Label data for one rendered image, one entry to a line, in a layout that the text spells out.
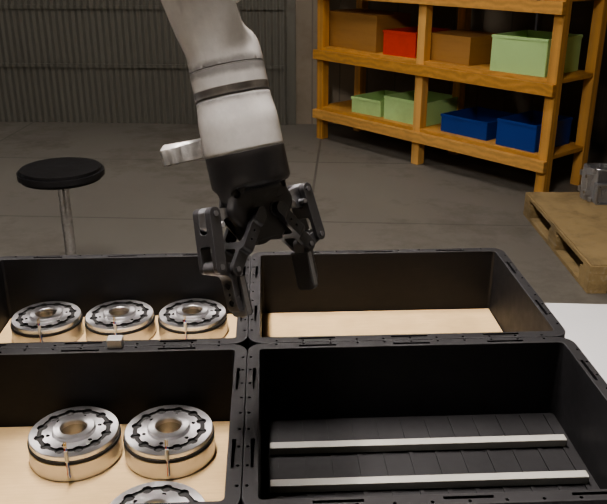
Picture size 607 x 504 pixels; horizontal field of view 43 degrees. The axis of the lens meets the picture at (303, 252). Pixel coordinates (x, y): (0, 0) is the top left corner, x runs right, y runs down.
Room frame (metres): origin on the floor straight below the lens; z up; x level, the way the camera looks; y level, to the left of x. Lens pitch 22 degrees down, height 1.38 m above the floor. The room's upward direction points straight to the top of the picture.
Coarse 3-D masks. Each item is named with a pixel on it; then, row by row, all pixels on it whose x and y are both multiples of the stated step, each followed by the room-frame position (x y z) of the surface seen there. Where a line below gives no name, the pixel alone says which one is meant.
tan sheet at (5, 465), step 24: (0, 432) 0.79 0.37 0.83; (24, 432) 0.79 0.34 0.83; (216, 432) 0.79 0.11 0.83; (0, 456) 0.74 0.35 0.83; (24, 456) 0.74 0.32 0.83; (120, 456) 0.74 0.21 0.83; (216, 456) 0.74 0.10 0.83; (0, 480) 0.70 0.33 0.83; (24, 480) 0.70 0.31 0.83; (48, 480) 0.70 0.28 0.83; (96, 480) 0.70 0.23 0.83; (120, 480) 0.70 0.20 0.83; (144, 480) 0.70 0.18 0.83; (168, 480) 0.70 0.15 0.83; (192, 480) 0.70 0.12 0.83; (216, 480) 0.70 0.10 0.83
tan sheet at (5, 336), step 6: (84, 318) 1.10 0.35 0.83; (156, 318) 1.10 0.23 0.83; (228, 318) 1.10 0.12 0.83; (234, 318) 1.10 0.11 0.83; (6, 324) 1.07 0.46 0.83; (84, 324) 1.07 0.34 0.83; (156, 324) 1.07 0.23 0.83; (228, 324) 1.07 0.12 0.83; (234, 324) 1.07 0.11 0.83; (6, 330) 1.05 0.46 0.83; (84, 330) 1.05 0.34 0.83; (156, 330) 1.05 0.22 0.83; (228, 330) 1.05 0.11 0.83; (234, 330) 1.05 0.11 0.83; (0, 336) 1.03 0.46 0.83; (6, 336) 1.03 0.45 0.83; (84, 336) 1.03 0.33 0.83; (156, 336) 1.03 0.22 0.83; (228, 336) 1.03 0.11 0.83; (234, 336) 1.03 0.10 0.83; (0, 342) 1.02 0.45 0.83; (6, 342) 1.02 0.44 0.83; (12, 342) 1.02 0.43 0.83
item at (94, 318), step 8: (104, 304) 1.08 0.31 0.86; (112, 304) 1.08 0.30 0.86; (128, 304) 1.09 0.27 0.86; (136, 304) 1.08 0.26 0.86; (144, 304) 1.08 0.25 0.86; (88, 312) 1.05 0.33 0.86; (96, 312) 1.06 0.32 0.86; (136, 312) 1.05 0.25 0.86; (144, 312) 1.06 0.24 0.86; (152, 312) 1.05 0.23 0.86; (88, 320) 1.02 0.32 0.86; (96, 320) 1.03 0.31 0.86; (104, 320) 1.02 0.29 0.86; (128, 320) 1.02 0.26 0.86; (136, 320) 1.03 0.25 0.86; (144, 320) 1.02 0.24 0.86; (96, 328) 1.00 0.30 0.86; (104, 328) 1.00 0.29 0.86; (112, 328) 1.00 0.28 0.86; (120, 328) 1.00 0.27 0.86; (128, 328) 1.00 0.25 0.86; (136, 328) 1.01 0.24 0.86
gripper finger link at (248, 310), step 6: (240, 276) 0.64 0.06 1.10; (240, 282) 0.63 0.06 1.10; (246, 282) 0.64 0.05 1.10; (240, 288) 0.63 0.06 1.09; (246, 288) 0.64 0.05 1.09; (240, 294) 0.63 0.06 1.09; (246, 294) 0.63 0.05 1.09; (246, 300) 0.63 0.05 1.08; (246, 306) 0.63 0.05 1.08; (234, 312) 0.64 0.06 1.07; (240, 312) 0.63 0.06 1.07; (246, 312) 0.63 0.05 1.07; (252, 312) 0.63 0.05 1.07
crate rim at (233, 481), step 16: (0, 352) 0.81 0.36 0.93; (16, 352) 0.81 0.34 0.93; (32, 352) 0.81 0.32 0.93; (48, 352) 0.81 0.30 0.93; (64, 352) 0.81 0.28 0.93; (80, 352) 0.81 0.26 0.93; (96, 352) 0.81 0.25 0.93; (112, 352) 0.81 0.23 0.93; (128, 352) 0.81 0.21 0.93; (144, 352) 0.81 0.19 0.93; (160, 352) 0.81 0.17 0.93; (176, 352) 0.81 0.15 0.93; (192, 352) 0.81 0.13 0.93; (208, 352) 0.81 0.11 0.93; (224, 352) 0.81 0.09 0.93; (240, 352) 0.81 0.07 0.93; (240, 368) 0.77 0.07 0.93; (240, 384) 0.74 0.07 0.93; (240, 400) 0.70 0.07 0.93; (240, 416) 0.67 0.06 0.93; (240, 432) 0.65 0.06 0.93; (240, 448) 0.62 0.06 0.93; (240, 464) 0.60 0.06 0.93; (240, 480) 0.57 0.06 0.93; (224, 496) 0.55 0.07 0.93; (240, 496) 0.55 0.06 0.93
